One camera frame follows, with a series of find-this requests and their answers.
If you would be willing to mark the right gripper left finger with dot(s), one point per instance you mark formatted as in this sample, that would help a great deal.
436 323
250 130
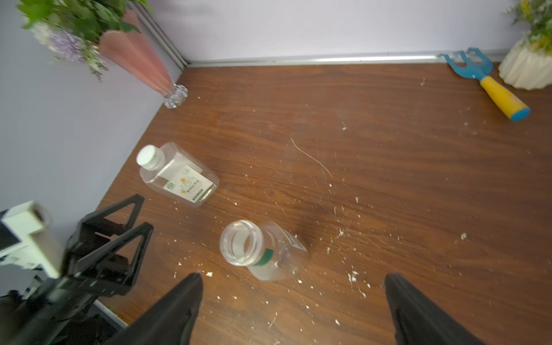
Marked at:
171 320

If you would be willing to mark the tall clear labelled bottle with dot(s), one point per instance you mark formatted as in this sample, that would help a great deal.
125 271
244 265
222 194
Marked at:
268 251

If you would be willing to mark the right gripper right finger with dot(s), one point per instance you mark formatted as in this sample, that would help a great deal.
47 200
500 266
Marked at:
418 320

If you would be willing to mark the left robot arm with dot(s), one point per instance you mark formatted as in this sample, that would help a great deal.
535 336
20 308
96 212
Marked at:
39 314

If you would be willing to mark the white bottle cap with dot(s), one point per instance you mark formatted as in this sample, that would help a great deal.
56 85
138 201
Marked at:
150 158

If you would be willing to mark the square clear plastic bottle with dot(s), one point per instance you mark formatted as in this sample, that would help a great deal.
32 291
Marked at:
183 177

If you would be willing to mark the pink vase with flowers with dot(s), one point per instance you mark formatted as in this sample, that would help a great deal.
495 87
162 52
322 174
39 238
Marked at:
93 32

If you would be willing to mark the small potted green plant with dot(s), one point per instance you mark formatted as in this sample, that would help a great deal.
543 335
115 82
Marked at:
527 65

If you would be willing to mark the blue yellow garden trowel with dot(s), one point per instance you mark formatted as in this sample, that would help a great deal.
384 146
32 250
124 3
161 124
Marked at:
478 66

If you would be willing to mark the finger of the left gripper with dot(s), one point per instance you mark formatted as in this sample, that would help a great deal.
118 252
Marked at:
98 266
97 228

